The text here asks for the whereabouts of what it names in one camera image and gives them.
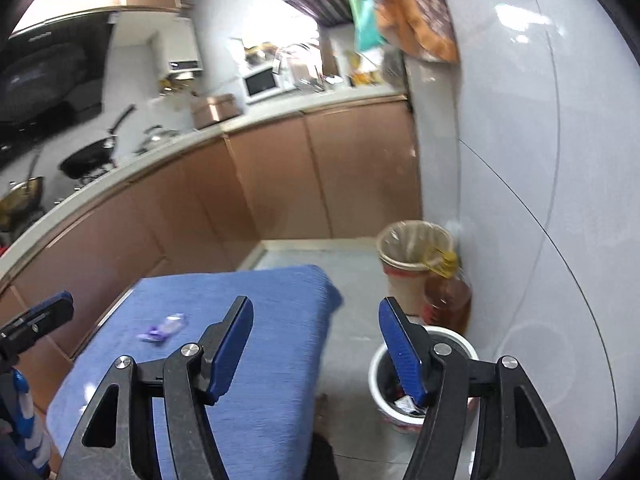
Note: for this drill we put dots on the metal faucet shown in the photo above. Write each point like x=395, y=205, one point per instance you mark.
x=295, y=52

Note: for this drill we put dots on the yellow packets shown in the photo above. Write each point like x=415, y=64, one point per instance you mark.
x=365, y=78

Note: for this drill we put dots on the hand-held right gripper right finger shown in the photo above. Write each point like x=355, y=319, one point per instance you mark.
x=400, y=350

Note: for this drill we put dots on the small purple clear wrapper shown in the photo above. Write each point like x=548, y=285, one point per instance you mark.
x=162, y=329

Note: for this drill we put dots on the cooking oil bottle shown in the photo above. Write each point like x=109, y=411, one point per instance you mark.
x=450, y=302

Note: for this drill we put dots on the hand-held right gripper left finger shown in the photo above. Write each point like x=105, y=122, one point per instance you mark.
x=227, y=355

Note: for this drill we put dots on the dark cloth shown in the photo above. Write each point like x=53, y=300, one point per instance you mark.
x=325, y=460

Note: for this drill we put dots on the black frying pan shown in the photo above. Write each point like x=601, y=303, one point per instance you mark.
x=87, y=160

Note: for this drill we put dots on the black range hood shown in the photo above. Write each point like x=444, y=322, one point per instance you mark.
x=45, y=80

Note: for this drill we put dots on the glass pot lid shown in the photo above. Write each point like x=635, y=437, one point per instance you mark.
x=157, y=139

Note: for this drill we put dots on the white water heater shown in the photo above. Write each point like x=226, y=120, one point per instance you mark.
x=177, y=50

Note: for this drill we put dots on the orange patterned apron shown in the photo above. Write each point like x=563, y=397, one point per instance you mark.
x=415, y=15

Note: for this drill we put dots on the beige bin with liner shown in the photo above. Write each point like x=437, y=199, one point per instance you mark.
x=407, y=270

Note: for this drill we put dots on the green plastic bag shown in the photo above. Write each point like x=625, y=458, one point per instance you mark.
x=367, y=25

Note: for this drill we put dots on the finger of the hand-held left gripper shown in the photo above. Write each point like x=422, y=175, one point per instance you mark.
x=47, y=312

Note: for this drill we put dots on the blue towel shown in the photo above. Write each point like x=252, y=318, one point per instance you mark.
x=270, y=340

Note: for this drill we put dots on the white microwave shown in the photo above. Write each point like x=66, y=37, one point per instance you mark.
x=262, y=82

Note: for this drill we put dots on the white-rimmed bin with black bag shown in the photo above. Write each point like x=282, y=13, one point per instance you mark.
x=382, y=385

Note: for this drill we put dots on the brass wok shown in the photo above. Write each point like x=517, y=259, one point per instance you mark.
x=22, y=200

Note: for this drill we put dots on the brown base cabinets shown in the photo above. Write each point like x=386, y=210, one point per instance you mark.
x=300, y=170

